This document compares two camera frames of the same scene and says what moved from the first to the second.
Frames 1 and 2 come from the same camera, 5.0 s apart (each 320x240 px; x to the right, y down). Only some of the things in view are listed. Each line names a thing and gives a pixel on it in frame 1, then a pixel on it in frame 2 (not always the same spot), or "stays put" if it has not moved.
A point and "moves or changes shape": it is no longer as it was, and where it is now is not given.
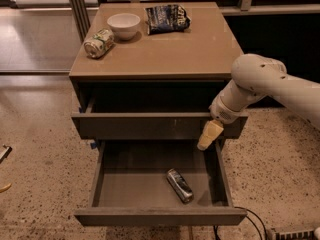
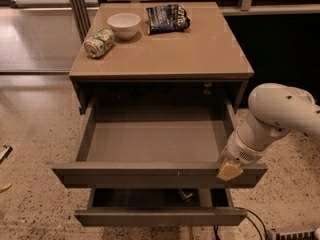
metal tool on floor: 6,153 stays put
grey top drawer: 90,125 moves or changes shape
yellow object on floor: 5,188 stays put
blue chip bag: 166,19 stays put
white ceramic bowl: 125,25 stays put
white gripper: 222,111 to 240,151
